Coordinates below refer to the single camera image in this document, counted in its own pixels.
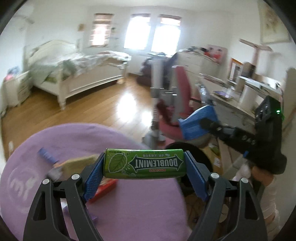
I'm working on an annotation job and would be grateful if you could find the red milk carton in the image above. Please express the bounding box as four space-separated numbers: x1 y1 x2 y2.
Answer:
89 177 118 203

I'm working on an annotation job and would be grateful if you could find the green Doublemint gum pack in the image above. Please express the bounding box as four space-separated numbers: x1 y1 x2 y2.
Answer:
103 149 187 179

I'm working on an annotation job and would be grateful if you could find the white study desk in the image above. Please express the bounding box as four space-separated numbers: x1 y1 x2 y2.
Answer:
197 74 281 133

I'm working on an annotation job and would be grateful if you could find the red desk chair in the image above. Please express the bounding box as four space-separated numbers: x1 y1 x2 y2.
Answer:
156 65 201 142

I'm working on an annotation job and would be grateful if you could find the white dresser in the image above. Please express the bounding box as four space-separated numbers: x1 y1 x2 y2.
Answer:
177 51 220 82

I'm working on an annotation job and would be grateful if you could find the gold foil wrapper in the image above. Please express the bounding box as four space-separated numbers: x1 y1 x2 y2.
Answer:
55 154 99 181

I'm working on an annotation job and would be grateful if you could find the red photo on dresser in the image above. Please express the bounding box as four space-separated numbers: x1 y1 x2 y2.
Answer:
205 45 228 65

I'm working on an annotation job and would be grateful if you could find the blue wrapper bar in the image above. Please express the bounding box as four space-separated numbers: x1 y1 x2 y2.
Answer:
38 148 58 165

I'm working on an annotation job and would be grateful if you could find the dark clothes pile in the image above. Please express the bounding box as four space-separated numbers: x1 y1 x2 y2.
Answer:
137 58 152 87

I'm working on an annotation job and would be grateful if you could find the purple round tablecloth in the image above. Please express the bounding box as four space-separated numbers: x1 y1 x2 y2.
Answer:
1 123 189 240

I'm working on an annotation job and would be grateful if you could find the white nightstand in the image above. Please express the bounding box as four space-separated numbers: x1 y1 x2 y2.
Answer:
4 71 31 108

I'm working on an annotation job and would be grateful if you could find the white wooden bed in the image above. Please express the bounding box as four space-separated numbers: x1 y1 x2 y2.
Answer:
27 40 132 109

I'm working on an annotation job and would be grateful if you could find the white air conditioner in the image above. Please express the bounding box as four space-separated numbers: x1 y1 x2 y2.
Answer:
13 3 34 25

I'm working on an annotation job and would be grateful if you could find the framed wall picture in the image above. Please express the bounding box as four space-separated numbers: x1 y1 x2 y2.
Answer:
257 1 290 44

